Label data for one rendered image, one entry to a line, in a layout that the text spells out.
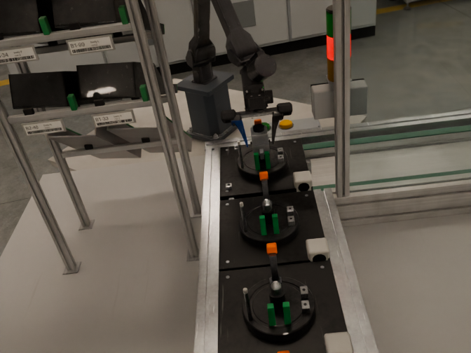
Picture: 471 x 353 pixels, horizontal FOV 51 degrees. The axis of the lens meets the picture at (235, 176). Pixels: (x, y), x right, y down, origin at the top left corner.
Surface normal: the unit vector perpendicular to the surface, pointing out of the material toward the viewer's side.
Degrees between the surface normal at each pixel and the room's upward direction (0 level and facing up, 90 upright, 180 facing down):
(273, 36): 90
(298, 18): 90
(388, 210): 90
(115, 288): 0
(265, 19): 90
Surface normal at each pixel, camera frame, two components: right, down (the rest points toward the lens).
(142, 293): -0.13, -0.81
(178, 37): 0.17, 0.56
